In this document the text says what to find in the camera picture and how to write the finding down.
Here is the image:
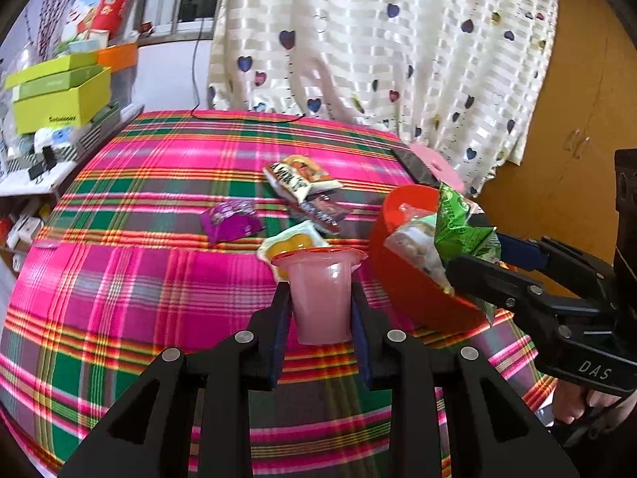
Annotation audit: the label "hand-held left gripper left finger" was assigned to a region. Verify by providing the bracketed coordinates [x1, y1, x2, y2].
[60, 284, 294, 478]

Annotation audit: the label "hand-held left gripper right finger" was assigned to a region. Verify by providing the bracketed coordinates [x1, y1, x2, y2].
[348, 281, 580, 478]

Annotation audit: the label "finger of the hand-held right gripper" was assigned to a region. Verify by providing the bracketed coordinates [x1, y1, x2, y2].
[490, 231, 615, 304]
[444, 254, 598, 332]

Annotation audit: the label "pink jelly cup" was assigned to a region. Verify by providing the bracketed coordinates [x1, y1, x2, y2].
[270, 247, 369, 345]

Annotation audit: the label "green snack packet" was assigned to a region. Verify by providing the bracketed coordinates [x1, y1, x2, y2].
[433, 182, 501, 327]

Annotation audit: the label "red round bowl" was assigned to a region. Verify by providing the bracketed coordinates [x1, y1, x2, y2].
[368, 184, 491, 332]

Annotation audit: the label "clear biscuit packet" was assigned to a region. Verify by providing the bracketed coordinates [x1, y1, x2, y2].
[383, 202, 456, 294]

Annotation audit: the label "yellow fruit packet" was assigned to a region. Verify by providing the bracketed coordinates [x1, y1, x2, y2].
[256, 221, 329, 280]

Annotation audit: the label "purple snack packet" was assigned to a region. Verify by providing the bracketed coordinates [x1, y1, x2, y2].
[200, 199, 267, 246]

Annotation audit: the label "dark snack packet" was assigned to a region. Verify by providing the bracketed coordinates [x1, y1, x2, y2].
[299, 192, 352, 235]

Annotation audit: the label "white orange snack packet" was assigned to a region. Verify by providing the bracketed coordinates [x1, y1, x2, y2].
[263, 156, 343, 205]

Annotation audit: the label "person's right hand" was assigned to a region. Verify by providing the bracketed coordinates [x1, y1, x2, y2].
[551, 381, 637, 434]

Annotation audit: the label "black smartphone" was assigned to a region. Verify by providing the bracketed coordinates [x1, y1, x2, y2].
[393, 148, 441, 187]

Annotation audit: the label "wooden cabinet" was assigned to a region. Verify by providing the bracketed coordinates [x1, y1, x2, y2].
[480, 0, 637, 280]

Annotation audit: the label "plaid tablecloth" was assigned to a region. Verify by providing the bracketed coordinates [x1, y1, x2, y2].
[0, 110, 558, 478]

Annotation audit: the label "heart print curtain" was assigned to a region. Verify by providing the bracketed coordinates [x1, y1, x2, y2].
[206, 0, 558, 197]

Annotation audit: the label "black white striped box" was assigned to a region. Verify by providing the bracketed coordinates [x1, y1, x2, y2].
[64, 102, 145, 157]

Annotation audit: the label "white shelf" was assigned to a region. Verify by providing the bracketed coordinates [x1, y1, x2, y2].
[0, 104, 145, 199]

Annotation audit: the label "large lime green box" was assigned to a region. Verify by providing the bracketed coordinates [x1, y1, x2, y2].
[12, 66, 113, 135]

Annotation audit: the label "orange box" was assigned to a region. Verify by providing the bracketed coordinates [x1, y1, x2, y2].
[97, 42, 139, 68]

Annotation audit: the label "flat green box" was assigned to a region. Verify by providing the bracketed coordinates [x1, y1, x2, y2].
[5, 52, 100, 103]

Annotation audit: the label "colourful picture box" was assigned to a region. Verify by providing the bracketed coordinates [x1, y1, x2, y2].
[52, 0, 117, 53]

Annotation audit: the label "purple flower twigs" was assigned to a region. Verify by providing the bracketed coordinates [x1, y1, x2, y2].
[30, 0, 75, 55]

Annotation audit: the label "black cable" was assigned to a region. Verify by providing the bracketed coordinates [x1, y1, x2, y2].
[191, 20, 307, 123]

